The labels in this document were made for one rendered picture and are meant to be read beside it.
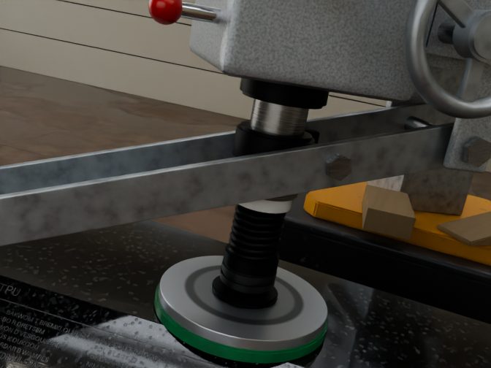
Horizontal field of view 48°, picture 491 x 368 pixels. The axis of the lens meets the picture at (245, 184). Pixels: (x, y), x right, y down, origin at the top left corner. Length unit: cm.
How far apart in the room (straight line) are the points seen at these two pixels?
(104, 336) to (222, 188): 23
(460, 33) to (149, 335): 46
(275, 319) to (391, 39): 34
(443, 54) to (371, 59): 8
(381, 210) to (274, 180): 62
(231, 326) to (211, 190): 16
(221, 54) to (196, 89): 662
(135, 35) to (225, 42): 690
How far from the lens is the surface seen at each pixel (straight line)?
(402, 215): 120
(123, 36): 747
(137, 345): 67
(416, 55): 51
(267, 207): 63
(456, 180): 147
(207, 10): 53
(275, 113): 61
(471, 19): 53
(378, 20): 55
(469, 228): 135
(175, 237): 91
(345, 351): 70
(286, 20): 51
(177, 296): 68
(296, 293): 74
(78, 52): 777
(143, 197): 57
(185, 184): 57
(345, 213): 132
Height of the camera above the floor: 115
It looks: 16 degrees down
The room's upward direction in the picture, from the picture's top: 11 degrees clockwise
